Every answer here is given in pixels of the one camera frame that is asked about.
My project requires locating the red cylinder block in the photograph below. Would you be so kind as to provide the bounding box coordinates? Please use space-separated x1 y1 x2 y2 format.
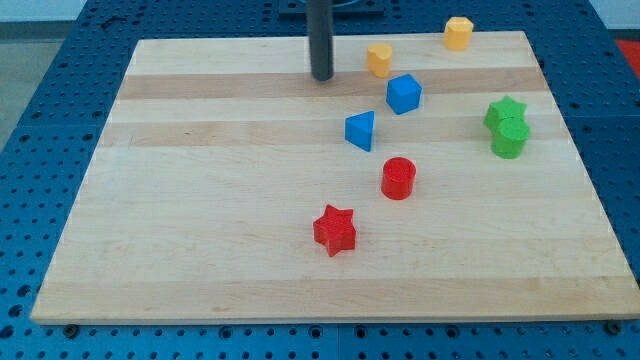
381 157 417 200

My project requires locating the yellow hexagon block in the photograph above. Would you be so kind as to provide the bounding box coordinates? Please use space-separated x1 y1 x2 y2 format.
443 17 474 51

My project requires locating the red star block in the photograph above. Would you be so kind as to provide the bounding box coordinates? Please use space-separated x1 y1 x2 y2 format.
313 204 357 257

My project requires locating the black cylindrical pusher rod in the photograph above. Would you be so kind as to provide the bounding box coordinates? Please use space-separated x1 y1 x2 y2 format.
306 0 334 82

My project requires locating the yellow heart block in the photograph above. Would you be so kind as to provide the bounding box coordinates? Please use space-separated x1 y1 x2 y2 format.
366 43 393 78

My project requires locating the light wooden board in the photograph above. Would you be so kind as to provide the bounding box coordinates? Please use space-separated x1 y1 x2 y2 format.
31 31 639 325

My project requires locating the blue cube block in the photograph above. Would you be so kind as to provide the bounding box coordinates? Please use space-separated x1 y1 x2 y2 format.
386 74 422 115

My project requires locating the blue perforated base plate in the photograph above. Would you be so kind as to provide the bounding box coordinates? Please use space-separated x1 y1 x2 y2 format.
1 1 639 359

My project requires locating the blue triangle block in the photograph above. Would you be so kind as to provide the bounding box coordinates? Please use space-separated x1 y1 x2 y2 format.
344 111 375 152

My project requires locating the green star block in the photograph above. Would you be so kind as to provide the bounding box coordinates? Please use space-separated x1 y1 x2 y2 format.
484 96 527 132

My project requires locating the green cylinder block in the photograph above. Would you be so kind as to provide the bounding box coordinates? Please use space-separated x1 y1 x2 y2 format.
491 118 530 159

